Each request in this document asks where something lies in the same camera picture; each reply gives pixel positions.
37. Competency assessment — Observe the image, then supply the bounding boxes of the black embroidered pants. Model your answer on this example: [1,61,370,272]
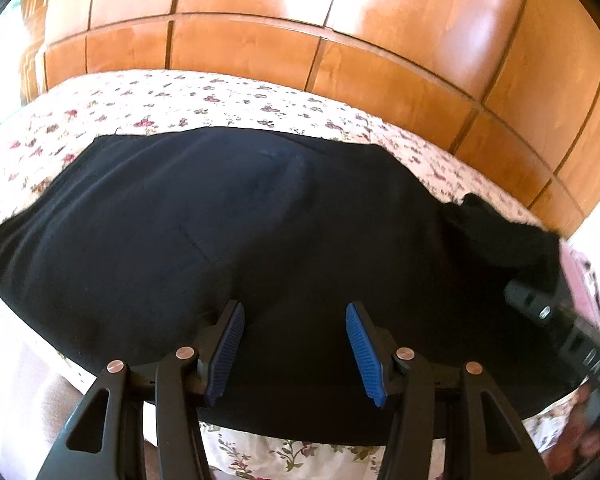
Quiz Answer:
[0,127,579,446]

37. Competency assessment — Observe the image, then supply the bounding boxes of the person's right hand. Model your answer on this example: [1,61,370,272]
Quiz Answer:
[543,384,600,476]

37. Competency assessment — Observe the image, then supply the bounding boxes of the pink cat print pillow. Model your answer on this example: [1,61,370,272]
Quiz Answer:
[560,240,600,331]

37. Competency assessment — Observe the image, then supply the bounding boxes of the wooden panelled wardrobe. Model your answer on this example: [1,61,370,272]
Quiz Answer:
[21,0,600,235]

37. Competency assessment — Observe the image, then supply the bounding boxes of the bright window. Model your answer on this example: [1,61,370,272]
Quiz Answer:
[0,0,30,125]

